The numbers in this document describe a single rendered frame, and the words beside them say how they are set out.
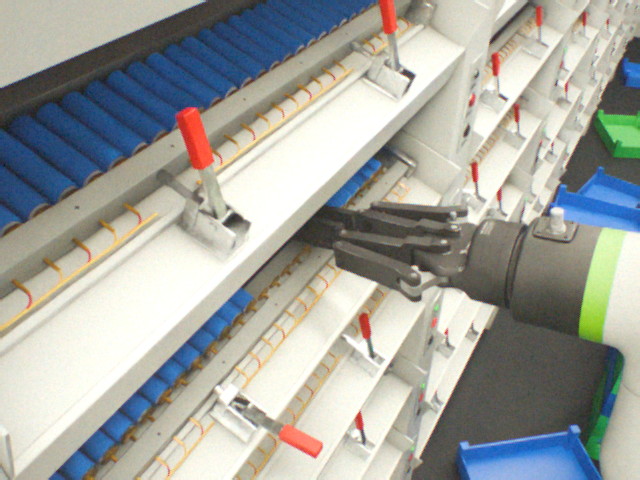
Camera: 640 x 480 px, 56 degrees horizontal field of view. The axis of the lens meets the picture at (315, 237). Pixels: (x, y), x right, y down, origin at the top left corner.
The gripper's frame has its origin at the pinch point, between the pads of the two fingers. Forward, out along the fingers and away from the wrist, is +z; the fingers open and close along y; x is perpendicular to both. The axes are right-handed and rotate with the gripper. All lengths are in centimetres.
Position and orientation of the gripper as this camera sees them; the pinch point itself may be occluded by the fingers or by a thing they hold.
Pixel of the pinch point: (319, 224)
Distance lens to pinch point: 62.4
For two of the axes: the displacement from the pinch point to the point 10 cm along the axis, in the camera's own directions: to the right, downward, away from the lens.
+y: -5.1, 5.3, -6.8
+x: 1.3, 8.3, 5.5
